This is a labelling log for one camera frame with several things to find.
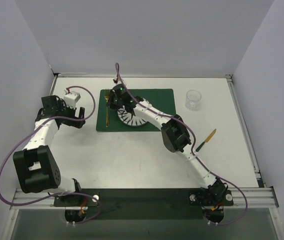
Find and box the gold fork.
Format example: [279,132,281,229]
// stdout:
[104,89,110,128]

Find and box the white plate with black stripes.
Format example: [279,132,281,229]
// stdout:
[117,107,148,127]

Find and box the green placemat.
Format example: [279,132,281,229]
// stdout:
[96,88,176,132]

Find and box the green handled gold knife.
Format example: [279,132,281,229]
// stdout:
[195,129,217,152]

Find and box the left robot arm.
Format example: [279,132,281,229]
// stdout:
[13,91,86,206]

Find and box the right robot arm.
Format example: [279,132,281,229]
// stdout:
[106,83,227,204]

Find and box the clear plastic cup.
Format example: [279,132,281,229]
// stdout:
[185,89,202,111]

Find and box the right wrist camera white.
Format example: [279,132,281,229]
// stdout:
[113,77,126,86]

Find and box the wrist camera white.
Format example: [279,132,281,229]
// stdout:
[113,77,126,86]
[63,91,81,109]

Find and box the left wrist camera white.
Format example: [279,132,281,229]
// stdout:
[63,91,81,109]

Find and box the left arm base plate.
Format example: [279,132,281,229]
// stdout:
[53,193,99,207]

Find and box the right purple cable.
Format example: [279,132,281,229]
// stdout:
[114,62,248,226]

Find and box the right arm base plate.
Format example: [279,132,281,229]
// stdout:
[188,188,234,207]

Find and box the aluminium front frame rail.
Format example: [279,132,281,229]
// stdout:
[12,187,279,210]

